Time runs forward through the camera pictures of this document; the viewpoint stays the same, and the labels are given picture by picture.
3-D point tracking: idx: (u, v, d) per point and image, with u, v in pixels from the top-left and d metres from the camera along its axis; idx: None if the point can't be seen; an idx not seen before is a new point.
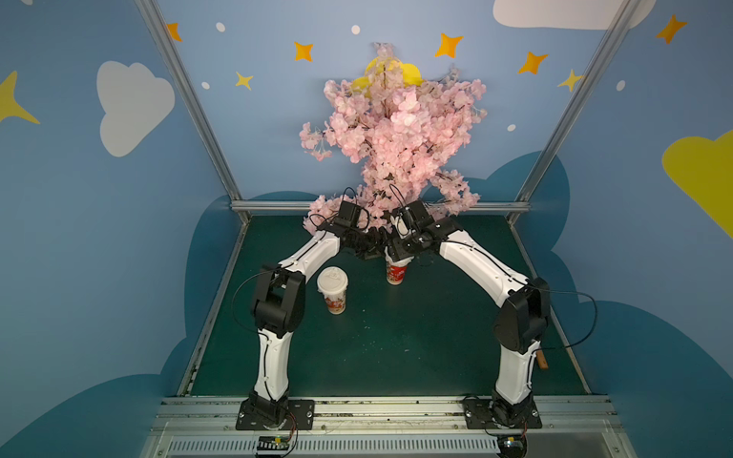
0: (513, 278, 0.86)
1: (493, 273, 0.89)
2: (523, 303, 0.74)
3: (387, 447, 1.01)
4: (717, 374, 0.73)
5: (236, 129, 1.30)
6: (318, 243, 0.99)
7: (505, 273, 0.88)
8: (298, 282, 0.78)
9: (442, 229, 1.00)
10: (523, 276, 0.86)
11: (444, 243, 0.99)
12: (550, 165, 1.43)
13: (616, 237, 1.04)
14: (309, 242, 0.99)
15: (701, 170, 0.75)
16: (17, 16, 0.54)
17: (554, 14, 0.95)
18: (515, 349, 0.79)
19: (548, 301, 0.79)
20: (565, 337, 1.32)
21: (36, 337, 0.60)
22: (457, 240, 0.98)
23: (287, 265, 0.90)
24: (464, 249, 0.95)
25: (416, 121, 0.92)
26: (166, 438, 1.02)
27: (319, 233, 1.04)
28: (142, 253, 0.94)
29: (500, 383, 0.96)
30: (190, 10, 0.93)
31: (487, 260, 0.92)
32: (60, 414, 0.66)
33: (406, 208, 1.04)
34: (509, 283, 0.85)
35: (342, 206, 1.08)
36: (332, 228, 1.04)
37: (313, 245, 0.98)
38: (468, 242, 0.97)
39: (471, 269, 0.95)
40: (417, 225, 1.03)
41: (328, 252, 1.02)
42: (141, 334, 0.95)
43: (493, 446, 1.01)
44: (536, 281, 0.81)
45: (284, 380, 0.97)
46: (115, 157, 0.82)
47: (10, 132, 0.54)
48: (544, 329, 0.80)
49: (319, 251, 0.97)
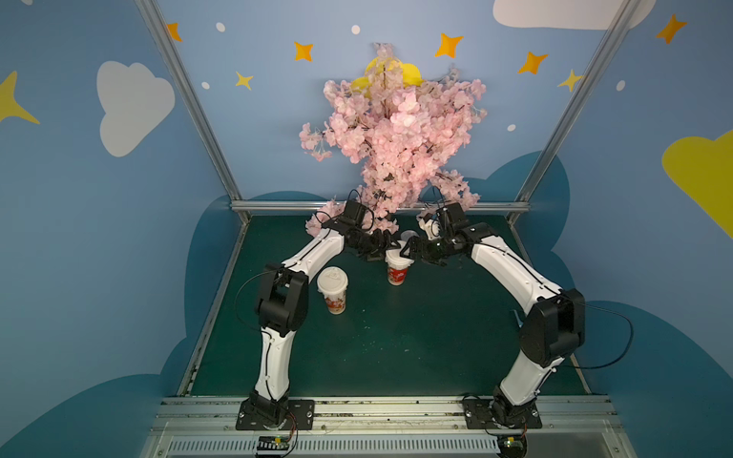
0: (544, 285, 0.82)
1: (524, 279, 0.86)
2: (552, 312, 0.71)
3: (387, 447, 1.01)
4: (717, 375, 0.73)
5: (236, 128, 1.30)
6: (321, 242, 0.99)
7: (536, 280, 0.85)
8: (302, 282, 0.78)
9: (475, 233, 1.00)
10: (556, 285, 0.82)
11: (476, 245, 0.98)
12: (551, 165, 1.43)
13: (617, 237, 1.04)
14: (313, 241, 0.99)
15: (701, 170, 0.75)
16: (18, 16, 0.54)
17: (553, 14, 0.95)
18: (540, 361, 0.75)
19: (582, 316, 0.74)
20: (576, 358, 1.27)
21: (37, 337, 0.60)
22: (491, 244, 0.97)
23: (290, 264, 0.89)
24: (497, 255, 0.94)
25: (416, 122, 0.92)
26: (166, 438, 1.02)
27: (323, 231, 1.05)
28: (142, 253, 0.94)
29: (506, 382, 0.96)
30: (190, 10, 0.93)
31: (519, 267, 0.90)
32: (59, 414, 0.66)
33: (443, 208, 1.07)
34: (539, 290, 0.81)
35: (347, 205, 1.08)
36: (336, 227, 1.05)
37: (317, 245, 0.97)
38: (501, 247, 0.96)
39: (502, 274, 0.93)
40: (452, 226, 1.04)
41: (332, 251, 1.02)
42: (141, 334, 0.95)
43: (493, 446, 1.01)
44: (569, 291, 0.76)
45: (285, 379, 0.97)
46: (115, 158, 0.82)
47: (11, 133, 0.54)
48: (575, 346, 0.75)
49: (323, 250, 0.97)
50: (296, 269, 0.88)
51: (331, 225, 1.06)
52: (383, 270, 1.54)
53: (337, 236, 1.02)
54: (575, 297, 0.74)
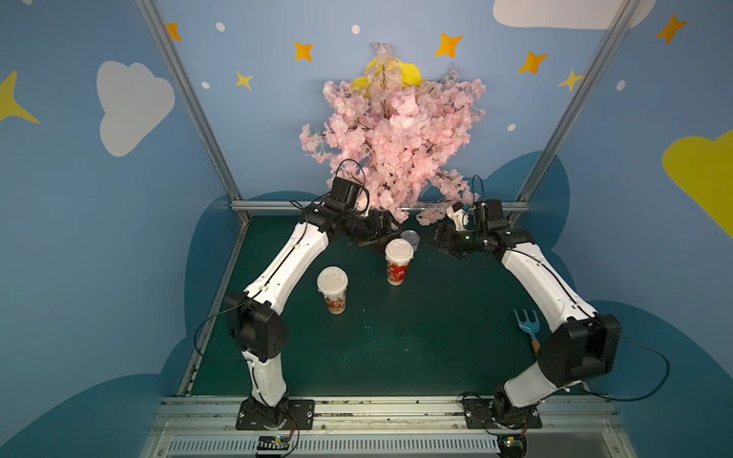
0: (577, 305, 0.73)
1: (555, 294, 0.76)
2: (580, 334, 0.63)
3: (387, 447, 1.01)
4: (718, 375, 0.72)
5: (236, 128, 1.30)
6: (292, 251, 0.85)
7: (570, 298, 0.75)
8: (265, 320, 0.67)
9: (512, 237, 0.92)
10: (592, 307, 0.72)
11: (509, 251, 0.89)
12: (550, 165, 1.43)
13: (617, 236, 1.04)
14: (285, 250, 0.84)
15: (701, 172, 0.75)
16: (18, 16, 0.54)
17: (553, 14, 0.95)
18: (556, 381, 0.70)
19: (613, 344, 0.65)
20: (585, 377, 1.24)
21: (37, 337, 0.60)
22: (526, 253, 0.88)
23: (257, 289, 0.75)
24: (530, 263, 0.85)
25: (415, 124, 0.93)
26: (166, 438, 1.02)
27: (301, 229, 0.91)
28: (141, 252, 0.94)
29: (511, 385, 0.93)
30: (190, 10, 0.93)
31: (552, 280, 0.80)
32: (59, 415, 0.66)
33: (481, 203, 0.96)
34: (571, 310, 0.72)
35: (335, 185, 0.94)
36: (320, 216, 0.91)
37: (292, 256, 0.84)
38: (536, 257, 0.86)
39: (531, 284, 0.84)
40: (486, 226, 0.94)
41: (311, 255, 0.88)
42: (140, 334, 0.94)
43: (493, 446, 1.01)
44: (604, 316, 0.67)
45: (281, 385, 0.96)
46: (115, 158, 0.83)
47: (11, 133, 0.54)
48: (595, 374, 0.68)
49: (298, 261, 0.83)
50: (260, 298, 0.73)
51: (307, 218, 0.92)
52: (382, 271, 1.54)
53: (318, 233, 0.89)
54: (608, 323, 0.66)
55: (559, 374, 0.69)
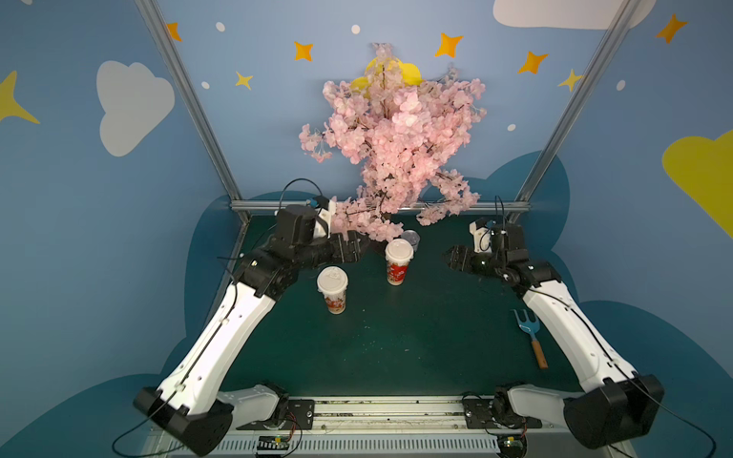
0: (615, 364, 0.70)
1: (590, 349, 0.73)
2: (621, 400, 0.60)
3: (387, 447, 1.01)
4: (719, 375, 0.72)
5: (236, 129, 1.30)
6: (219, 329, 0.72)
7: (605, 354, 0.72)
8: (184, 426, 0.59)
9: (535, 272, 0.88)
10: (630, 366, 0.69)
11: (533, 290, 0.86)
12: (550, 165, 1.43)
13: (617, 236, 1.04)
14: (211, 328, 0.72)
15: (701, 172, 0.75)
16: (18, 16, 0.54)
17: (552, 14, 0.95)
18: (589, 443, 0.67)
19: (650, 409, 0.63)
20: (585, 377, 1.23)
21: (37, 337, 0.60)
22: (553, 293, 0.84)
23: (171, 394, 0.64)
24: (558, 307, 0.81)
25: (417, 121, 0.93)
26: (166, 438, 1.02)
27: (239, 286, 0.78)
28: (141, 252, 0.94)
29: (520, 397, 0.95)
30: (190, 10, 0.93)
31: (584, 331, 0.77)
32: (59, 415, 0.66)
33: (501, 231, 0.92)
34: (607, 368, 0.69)
35: (281, 220, 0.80)
36: (262, 265, 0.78)
37: (215, 337, 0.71)
38: (565, 300, 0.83)
39: (559, 330, 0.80)
40: (507, 257, 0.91)
41: (246, 326, 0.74)
42: (140, 334, 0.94)
43: (493, 446, 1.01)
44: (645, 377, 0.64)
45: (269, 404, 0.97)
46: (116, 158, 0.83)
47: (11, 132, 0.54)
48: (636, 434, 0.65)
49: (221, 344, 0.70)
50: (174, 402, 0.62)
51: (242, 275, 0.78)
52: (382, 271, 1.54)
53: (253, 298, 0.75)
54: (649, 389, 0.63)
55: (591, 437, 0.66)
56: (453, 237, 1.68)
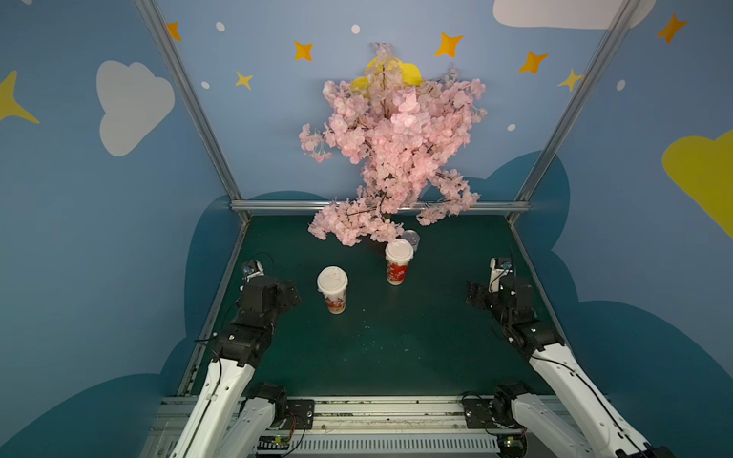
0: (626, 434, 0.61)
1: (597, 418, 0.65)
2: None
3: (387, 447, 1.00)
4: (718, 375, 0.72)
5: (236, 128, 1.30)
6: (209, 406, 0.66)
7: (615, 422, 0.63)
8: None
9: (537, 335, 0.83)
10: (643, 438, 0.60)
11: (535, 353, 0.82)
12: (550, 165, 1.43)
13: (617, 236, 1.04)
14: (199, 406, 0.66)
15: (701, 172, 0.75)
16: (18, 15, 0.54)
17: (552, 14, 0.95)
18: None
19: None
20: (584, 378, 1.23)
21: (38, 336, 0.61)
22: (556, 358, 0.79)
23: None
24: (561, 373, 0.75)
25: (416, 122, 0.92)
26: (166, 438, 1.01)
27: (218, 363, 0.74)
28: (140, 253, 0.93)
29: (525, 415, 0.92)
30: (190, 10, 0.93)
31: (590, 398, 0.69)
32: (58, 415, 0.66)
33: (511, 289, 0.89)
34: (618, 440, 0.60)
35: (246, 294, 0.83)
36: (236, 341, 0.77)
37: (205, 410, 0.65)
38: (569, 364, 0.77)
39: (568, 400, 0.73)
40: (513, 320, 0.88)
41: (236, 396, 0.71)
42: (140, 334, 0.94)
43: (493, 446, 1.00)
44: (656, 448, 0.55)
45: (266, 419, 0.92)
46: (115, 157, 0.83)
47: (11, 132, 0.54)
48: None
49: (216, 415, 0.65)
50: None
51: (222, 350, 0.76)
52: (382, 271, 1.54)
53: (237, 368, 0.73)
54: None
55: None
56: (453, 237, 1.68)
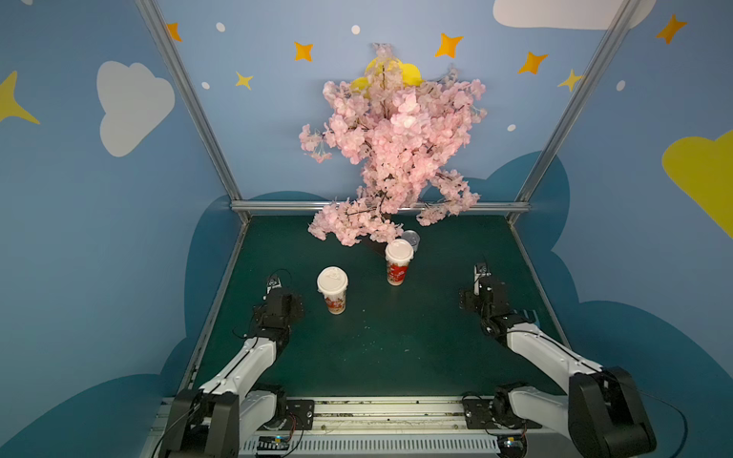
0: (582, 363, 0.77)
1: (558, 356, 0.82)
2: (593, 387, 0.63)
3: (387, 447, 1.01)
4: (717, 375, 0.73)
5: (236, 129, 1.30)
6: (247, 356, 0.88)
7: (573, 357, 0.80)
8: (227, 407, 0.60)
9: (509, 320, 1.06)
10: (596, 363, 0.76)
11: (510, 333, 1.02)
12: (550, 165, 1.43)
13: (617, 236, 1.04)
14: (240, 355, 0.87)
15: (701, 171, 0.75)
16: (17, 15, 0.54)
17: (552, 14, 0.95)
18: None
19: (635, 401, 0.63)
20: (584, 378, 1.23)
21: (36, 337, 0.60)
22: (525, 329, 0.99)
23: (213, 385, 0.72)
24: (530, 338, 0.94)
25: (416, 123, 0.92)
26: None
27: (252, 342, 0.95)
28: (140, 253, 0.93)
29: (519, 397, 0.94)
30: (190, 10, 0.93)
31: (552, 346, 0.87)
32: (58, 415, 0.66)
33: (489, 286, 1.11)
34: (575, 365, 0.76)
35: (269, 297, 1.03)
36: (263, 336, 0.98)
37: (247, 356, 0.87)
38: (534, 331, 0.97)
39: (539, 359, 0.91)
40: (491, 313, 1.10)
41: (263, 363, 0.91)
42: (140, 334, 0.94)
43: (493, 446, 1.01)
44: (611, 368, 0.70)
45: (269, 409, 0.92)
46: (115, 157, 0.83)
47: (11, 132, 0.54)
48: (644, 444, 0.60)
49: (250, 364, 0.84)
50: (219, 391, 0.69)
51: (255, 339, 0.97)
52: (382, 271, 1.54)
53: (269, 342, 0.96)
54: (619, 375, 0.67)
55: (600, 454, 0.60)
56: (453, 237, 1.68)
